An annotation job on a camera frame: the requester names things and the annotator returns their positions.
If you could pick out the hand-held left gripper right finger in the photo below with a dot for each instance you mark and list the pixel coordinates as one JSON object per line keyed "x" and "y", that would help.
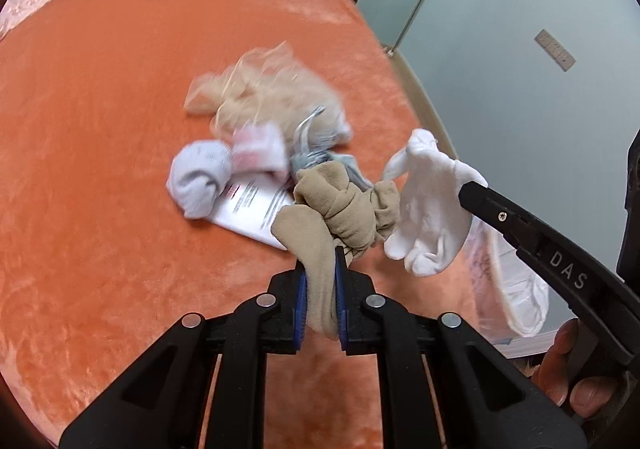
{"x": 341, "y": 309}

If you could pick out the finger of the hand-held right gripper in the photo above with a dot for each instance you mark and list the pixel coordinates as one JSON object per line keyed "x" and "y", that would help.
{"x": 500, "y": 216}

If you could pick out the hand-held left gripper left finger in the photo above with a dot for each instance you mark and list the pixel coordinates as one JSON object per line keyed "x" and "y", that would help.
{"x": 300, "y": 309}

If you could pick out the bin with white bag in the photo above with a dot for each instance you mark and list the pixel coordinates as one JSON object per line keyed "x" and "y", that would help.
{"x": 520, "y": 299}

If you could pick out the beige knotted stocking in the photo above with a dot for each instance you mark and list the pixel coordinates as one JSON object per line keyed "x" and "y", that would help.
{"x": 325, "y": 209}

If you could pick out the white printed paper sheet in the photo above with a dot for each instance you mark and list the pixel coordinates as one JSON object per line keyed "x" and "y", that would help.
{"x": 250, "y": 209}

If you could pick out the grey sock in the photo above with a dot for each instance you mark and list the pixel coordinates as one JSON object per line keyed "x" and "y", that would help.
{"x": 307, "y": 161}

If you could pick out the pink and white sock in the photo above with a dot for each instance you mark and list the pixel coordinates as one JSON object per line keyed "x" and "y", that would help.
{"x": 257, "y": 146}

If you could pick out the sheer beige stocking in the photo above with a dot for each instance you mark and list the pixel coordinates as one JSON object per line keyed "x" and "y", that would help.
{"x": 270, "y": 94}

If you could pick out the person's right hand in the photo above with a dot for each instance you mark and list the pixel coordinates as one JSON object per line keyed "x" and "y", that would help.
{"x": 562, "y": 369}

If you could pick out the grey wall socket plate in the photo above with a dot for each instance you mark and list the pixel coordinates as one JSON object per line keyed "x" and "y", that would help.
{"x": 555, "y": 50}

